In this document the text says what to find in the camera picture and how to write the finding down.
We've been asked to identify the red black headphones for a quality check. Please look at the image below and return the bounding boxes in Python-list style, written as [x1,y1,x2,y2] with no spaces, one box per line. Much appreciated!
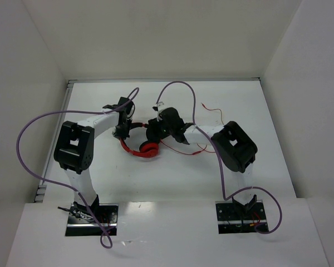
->
[119,121,160,159]

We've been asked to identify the red headphone cable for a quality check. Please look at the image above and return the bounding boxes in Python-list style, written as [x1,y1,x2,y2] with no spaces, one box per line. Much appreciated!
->
[159,102,224,156]

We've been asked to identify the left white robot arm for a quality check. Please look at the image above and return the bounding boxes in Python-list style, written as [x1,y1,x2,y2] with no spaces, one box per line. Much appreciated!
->
[53,97,135,222]

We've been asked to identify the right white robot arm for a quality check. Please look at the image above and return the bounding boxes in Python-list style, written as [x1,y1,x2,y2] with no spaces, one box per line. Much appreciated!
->
[146,107,258,221]

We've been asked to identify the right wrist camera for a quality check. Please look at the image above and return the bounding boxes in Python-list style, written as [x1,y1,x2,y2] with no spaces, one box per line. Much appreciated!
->
[153,101,165,113]

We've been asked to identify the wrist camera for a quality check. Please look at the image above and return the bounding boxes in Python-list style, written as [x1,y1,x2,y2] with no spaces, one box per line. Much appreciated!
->
[153,101,165,113]
[127,103,135,120]

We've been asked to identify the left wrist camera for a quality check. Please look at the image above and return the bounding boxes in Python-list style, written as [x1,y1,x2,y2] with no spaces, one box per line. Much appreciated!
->
[127,103,135,120]

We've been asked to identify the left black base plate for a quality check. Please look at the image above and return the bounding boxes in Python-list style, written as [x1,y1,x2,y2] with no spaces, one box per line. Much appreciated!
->
[64,204,119,237]

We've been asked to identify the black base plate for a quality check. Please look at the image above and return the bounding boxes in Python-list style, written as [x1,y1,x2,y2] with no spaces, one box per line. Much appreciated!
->
[215,200,269,234]
[64,204,119,237]

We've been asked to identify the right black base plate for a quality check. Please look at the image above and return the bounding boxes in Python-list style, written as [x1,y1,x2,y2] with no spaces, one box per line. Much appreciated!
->
[215,200,269,234]

